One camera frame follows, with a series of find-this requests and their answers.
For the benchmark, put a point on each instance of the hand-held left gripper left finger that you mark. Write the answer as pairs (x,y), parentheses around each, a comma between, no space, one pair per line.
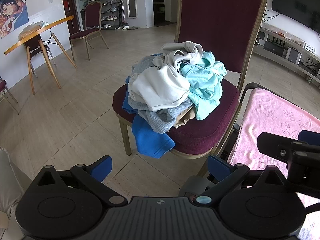
(103,167)

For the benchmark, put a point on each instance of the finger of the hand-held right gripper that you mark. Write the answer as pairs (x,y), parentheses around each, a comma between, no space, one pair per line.
(306,135)
(272,143)

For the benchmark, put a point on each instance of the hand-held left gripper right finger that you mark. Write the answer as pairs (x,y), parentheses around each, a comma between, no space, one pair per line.
(216,166)

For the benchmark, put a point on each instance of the teal t-shirt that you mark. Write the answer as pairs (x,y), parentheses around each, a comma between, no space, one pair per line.
(205,80)

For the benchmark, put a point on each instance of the pink printed blanket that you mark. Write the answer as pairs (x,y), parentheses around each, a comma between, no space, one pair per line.
(270,120)

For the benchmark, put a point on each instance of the blue shirt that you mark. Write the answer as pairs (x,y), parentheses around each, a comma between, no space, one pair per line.
(150,140)

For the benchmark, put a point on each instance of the tan garment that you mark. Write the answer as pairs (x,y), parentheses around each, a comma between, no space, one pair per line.
(186,118)

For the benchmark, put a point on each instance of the light blue waffle-knit garment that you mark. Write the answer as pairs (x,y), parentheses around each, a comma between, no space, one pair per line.
(160,118)

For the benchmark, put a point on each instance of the small silver speaker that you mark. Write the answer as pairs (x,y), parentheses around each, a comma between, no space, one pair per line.
(293,55)

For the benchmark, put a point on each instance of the grey TV stand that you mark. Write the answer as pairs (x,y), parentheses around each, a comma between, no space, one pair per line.
(275,57)

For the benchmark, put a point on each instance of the white hoodie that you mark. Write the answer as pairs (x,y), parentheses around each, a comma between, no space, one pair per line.
(155,87)

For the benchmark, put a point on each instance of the maroon banquet chair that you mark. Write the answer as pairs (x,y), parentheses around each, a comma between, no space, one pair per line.
(93,12)
(220,22)
(3,86)

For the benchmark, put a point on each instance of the black chair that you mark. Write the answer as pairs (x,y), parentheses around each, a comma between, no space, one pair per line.
(33,47)

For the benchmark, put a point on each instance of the wooden table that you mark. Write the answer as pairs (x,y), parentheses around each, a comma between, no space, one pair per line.
(37,31)

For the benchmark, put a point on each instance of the metal shoe rack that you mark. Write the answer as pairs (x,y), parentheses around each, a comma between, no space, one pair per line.
(110,12)

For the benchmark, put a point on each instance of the plastic bag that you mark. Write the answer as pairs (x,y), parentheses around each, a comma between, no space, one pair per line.
(31,28)

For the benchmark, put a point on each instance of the brown door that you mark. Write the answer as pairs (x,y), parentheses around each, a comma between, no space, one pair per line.
(68,5)

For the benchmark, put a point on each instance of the anime wall poster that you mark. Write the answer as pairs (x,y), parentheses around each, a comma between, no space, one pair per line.
(12,12)

